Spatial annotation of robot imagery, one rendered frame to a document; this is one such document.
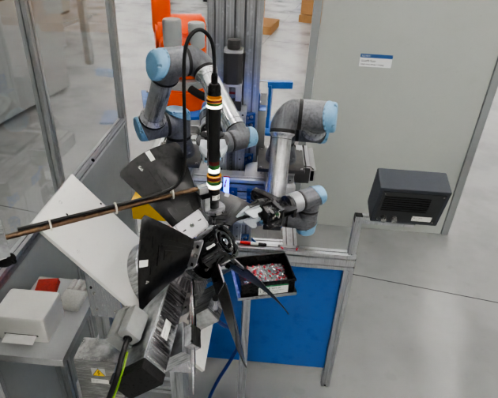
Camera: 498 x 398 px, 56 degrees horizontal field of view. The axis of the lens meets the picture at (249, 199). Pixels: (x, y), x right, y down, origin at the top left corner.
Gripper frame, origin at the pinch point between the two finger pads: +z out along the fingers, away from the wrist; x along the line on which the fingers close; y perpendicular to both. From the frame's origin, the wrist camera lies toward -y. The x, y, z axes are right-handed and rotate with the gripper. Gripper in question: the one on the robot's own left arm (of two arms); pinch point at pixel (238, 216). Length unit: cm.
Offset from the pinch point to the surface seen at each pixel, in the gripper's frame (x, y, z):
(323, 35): -11, -115, -130
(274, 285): 31.2, 10.3, -13.1
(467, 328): 115, 35, -150
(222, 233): -7.3, 11.8, 13.4
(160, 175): -20.2, -6.5, 25.4
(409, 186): -7, 20, -61
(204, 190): -18.3, 3.3, 15.6
